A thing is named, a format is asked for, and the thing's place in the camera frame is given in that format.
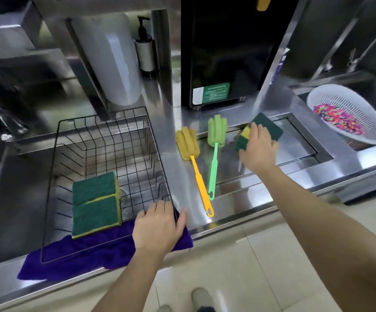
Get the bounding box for pile of colourful beads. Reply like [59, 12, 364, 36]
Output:
[313, 104, 362, 135]

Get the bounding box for chrome faucet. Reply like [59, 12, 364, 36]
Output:
[0, 89, 30, 142]

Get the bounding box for person's right forearm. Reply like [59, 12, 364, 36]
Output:
[259, 165, 376, 312]

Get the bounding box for purple cloth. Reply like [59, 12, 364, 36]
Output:
[17, 207, 194, 282]

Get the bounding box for stainless steel shelf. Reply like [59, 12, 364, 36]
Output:
[0, 0, 75, 92]

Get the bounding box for black cabinet appliance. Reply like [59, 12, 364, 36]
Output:
[180, 0, 301, 111]

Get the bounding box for white plastic film roll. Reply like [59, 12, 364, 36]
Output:
[71, 13, 143, 106]

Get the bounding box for black wire basket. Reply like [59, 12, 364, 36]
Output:
[40, 106, 176, 264]

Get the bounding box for person's left hand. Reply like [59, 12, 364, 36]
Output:
[132, 201, 188, 258]

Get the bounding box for person's left forearm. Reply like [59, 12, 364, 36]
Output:
[91, 249, 166, 312]

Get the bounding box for green yellow scouring sponge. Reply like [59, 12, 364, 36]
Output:
[235, 112, 284, 152]
[71, 195, 123, 239]
[72, 172, 120, 207]

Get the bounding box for person's right hand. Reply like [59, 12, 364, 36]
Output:
[239, 122, 279, 174]

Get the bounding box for green sponge bottle brush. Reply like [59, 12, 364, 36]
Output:
[207, 114, 228, 201]

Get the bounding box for white plastic colander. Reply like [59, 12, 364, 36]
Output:
[306, 84, 376, 150]

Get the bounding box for yellow sponge bottle brush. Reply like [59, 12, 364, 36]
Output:
[175, 126, 215, 218]

